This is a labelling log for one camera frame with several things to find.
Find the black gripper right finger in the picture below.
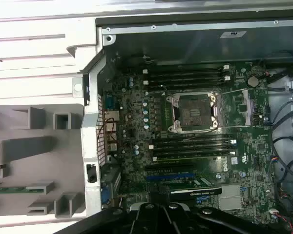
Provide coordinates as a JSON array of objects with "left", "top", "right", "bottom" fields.
[{"left": 161, "top": 203, "right": 293, "bottom": 234}]

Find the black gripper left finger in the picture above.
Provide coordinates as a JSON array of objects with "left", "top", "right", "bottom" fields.
[{"left": 53, "top": 203, "right": 166, "bottom": 234}]

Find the metal locking lever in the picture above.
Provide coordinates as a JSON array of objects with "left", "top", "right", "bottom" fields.
[{"left": 170, "top": 127, "right": 222, "bottom": 135}]

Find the metal socket cover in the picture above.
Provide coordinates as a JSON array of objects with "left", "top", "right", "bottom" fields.
[{"left": 209, "top": 88, "right": 251, "bottom": 128}]

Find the CPU socket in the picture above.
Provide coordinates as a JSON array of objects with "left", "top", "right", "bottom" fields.
[{"left": 166, "top": 91, "right": 222, "bottom": 134}]

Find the silver chipset heatsink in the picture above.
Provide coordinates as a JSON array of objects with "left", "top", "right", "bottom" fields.
[{"left": 219, "top": 184, "right": 245, "bottom": 212}]

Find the black graphics card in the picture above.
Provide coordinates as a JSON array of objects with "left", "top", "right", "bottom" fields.
[{"left": 169, "top": 177, "right": 223, "bottom": 197}]

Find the green motherboard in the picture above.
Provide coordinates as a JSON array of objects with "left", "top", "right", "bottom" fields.
[{"left": 99, "top": 57, "right": 280, "bottom": 226}]

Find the grey parts rack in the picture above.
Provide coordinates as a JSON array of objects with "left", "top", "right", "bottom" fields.
[{"left": 0, "top": 103, "right": 86, "bottom": 218}]

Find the blue expansion slot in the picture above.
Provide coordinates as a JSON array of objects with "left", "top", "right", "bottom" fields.
[{"left": 146, "top": 173, "right": 196, "bottom": 181}]

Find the black RAM slot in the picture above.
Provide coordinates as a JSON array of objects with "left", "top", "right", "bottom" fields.
[
  {"left": 152, "top": 145, "right": 235, "bottom": 154},
  {"left": 148, "top": 70, "right": 225, "bottom": 79},
  {"left": 152, "top": 134, "right": 235, "bottom": 143},
  {"left": 148, "top": 81, "right": 224, "bottom": 89},
  {"left": 141, "top": 63, "right": 231, "bottom": 75},
  {"left": 151, "top": 150, "right": 236, "bottom": 161},
  {"left": 148, "top": 138, "right": 237, "bottom": 150},
  {"left": 142, "top": 75, "right": 231, "bottom": 85}
]

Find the black expansion slot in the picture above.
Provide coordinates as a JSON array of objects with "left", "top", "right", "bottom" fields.
[{"left": 144, "top": 163, "right": 196, "bottom": 173}]

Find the green RAM stick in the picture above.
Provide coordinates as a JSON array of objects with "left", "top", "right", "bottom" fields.
[{"left": 0, "top": 186, "right": 47, "bottom": 195}]

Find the metal rear port block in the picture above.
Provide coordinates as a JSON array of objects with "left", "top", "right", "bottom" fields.
[{"left": 103, "top": 111, "right": 120, "bottom": 152}]

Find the round coin battery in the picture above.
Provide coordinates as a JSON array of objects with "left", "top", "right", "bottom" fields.
[{"left": 247, "top": 76, "right": 259, "bottom": 88}]

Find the black PC case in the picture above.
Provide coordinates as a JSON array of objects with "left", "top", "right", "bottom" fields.
[{"left": 72, "top": 16, "right": 293, "bottom": 234}]

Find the white case sticker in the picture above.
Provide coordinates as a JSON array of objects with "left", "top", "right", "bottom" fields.
[{"left": 219, "top": 30, "right": 248, "bottom": 39}]

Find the red black thin wire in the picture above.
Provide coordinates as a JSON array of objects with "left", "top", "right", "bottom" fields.
[{"left": 96, "top": 117, "right": 119, "bottom": 148}]

